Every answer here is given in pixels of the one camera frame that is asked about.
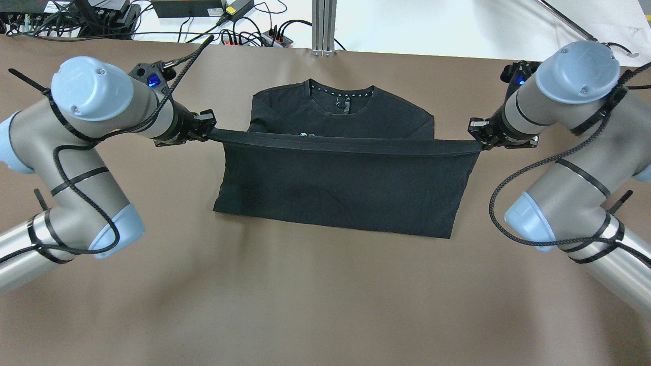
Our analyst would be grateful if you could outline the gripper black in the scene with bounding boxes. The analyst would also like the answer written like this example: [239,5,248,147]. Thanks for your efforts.
[468,115,539,150]
[154,109,217,147]

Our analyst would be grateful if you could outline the black t-shirt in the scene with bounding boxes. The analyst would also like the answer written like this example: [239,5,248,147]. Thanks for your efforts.
[213,79,482,238]

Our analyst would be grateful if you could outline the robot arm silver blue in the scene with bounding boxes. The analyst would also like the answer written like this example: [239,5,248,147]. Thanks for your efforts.
[2,56,216,294]
[468,40,650,318]

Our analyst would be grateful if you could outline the black power adapter box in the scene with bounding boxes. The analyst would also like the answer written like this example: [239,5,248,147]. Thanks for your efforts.
[150,1,226,19]

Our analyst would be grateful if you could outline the black power strip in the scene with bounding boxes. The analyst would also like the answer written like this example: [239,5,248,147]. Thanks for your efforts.
[219,29,294,48]

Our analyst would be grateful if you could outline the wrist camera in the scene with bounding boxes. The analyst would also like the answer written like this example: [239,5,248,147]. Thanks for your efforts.
[128,61,176,93]
[499,60,542,86]

